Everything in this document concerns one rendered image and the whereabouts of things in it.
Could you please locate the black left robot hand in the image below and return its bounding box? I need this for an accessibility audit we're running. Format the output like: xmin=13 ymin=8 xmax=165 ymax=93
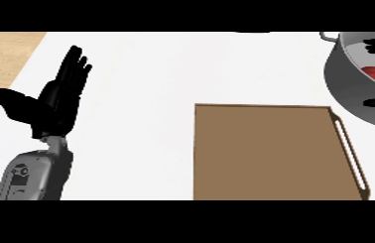
xmin=0 ymin=45 xmax=94 ymax=140

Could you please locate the grey metal pot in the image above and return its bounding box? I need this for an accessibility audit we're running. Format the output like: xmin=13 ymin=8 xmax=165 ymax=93
xmin=317 ymin=32 xmax=375 ymax=126

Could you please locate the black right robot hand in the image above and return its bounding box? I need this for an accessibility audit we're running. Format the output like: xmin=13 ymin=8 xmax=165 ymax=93
xmin=361 ymin=38 xmax=375 ymax=108

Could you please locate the red bell pepper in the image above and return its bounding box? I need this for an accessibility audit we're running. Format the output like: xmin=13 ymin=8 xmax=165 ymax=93
xmin=360 ymin=65 xmax=375 ymax=80

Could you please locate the brown rectangular tray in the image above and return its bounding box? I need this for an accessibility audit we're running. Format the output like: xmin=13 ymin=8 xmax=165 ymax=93
xmin=191 ymin=102 xmax=371 ymax=201

